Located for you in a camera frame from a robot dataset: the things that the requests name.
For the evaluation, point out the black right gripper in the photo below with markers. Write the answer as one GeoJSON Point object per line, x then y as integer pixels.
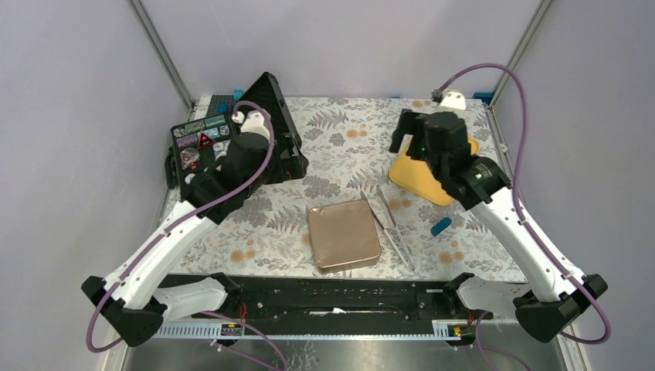
{"type": "Point", "coordinates": [410, 123]}

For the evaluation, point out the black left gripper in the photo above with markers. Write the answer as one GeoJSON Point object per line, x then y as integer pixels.
{"type": "Point", "coordinates": [294, 165]}

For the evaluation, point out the brown square tin lid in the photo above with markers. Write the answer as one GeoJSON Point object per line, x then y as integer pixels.
{"type": "Point", "coordinates": [343, 236]}

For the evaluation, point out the long metal tongs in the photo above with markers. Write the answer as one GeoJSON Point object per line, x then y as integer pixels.
{"type": "Point", "coordinates": [392, 233]}

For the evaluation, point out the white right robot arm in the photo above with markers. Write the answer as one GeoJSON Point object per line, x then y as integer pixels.
{"type": "Point", "coordinates": [556, 292]}

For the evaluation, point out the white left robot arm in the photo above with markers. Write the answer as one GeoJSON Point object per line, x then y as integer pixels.
{"type": "Point", "coordinates": [130, 303]}

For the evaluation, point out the yellow plastic tray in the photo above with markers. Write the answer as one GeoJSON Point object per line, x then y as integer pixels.
{"type": "Point", "coordinates": [415, 176]}

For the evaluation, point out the floral tablecloth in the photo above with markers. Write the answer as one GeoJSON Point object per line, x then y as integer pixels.
{"type": "Point", "coordinates": [346, 142]}

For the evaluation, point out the black open hard case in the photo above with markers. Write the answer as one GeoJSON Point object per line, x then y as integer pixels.
{"type": "Point", "coordinates": [198, 143]}

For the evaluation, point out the blue toy brick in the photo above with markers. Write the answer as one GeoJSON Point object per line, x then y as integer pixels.
{"type": "Point", "coordinates": [440, 226]}

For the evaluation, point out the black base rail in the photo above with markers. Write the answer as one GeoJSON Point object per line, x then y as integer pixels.
{"type": "Point", "coordinates": [336, 306]}

